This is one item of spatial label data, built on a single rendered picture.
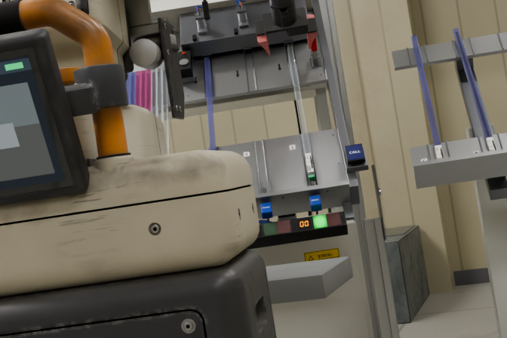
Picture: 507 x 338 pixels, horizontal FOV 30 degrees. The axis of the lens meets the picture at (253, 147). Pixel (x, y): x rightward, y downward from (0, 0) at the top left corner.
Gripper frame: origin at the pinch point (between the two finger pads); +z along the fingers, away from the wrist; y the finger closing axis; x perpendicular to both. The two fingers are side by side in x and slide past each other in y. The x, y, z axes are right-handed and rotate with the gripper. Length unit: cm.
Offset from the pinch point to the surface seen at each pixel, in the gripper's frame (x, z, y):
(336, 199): 36.1, 15.0, -4.5
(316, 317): 39, 57, 4
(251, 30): -19.4, 8.9, 8.4
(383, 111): -187, 223, -52
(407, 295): -68, 222, -40
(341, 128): 17.4, 12.3, -9.0
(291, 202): 35.9, 13.8, 5.5
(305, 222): 42.3, 13.4, 3.2
